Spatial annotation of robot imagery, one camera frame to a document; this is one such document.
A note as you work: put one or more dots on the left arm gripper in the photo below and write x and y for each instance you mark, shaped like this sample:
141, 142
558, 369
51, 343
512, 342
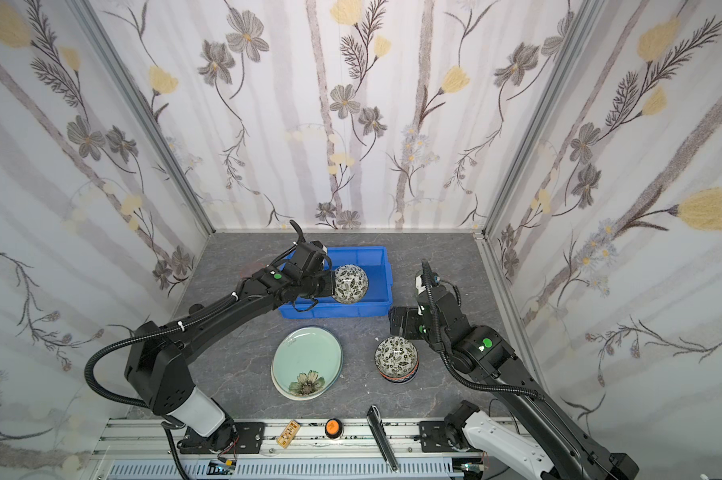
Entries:
323, 276

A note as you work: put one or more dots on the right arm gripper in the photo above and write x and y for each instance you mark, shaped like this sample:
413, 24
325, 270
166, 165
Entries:
430, 288

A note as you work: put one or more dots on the black white patterned bowl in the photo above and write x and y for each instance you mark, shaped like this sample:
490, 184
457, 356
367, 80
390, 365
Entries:
351, 284

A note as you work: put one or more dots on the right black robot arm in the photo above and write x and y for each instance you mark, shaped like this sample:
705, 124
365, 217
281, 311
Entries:
479, 358

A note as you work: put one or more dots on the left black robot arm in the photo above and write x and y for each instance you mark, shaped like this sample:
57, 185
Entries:
158, 364

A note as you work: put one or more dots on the blue plastic bin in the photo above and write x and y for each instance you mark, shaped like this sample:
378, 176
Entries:
374, 260

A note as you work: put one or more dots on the green floral plate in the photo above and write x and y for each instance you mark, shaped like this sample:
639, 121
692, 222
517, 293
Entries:
306, 363

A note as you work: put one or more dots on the orange round button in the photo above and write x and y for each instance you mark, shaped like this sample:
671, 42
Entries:
334, 429

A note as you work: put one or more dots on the small wooden tag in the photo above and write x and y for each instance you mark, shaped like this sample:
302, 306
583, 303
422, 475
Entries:
288, 434

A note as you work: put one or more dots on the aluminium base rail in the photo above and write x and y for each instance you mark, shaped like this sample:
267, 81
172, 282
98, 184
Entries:
139, 449

